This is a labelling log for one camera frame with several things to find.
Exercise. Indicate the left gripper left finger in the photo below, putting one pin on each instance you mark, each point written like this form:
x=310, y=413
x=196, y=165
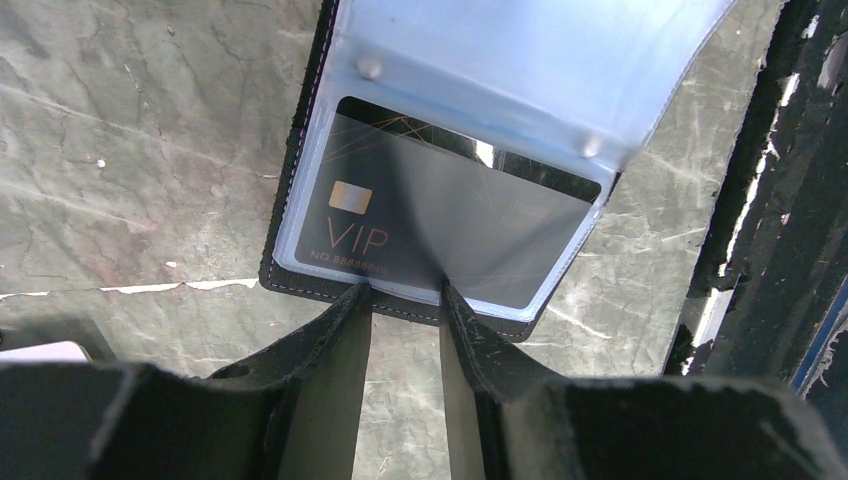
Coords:
x=289, y=411

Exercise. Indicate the black VIP credit card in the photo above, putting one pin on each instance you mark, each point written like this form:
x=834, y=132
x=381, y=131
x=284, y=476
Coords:
x=411, y=205

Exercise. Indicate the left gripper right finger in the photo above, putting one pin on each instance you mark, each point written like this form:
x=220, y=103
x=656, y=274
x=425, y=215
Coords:
x=510, y=417

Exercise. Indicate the black leather card holder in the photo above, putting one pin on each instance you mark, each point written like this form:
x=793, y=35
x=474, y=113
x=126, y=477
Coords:
x=577, y=85

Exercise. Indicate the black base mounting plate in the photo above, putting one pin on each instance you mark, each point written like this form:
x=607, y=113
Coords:
x=769, y=288

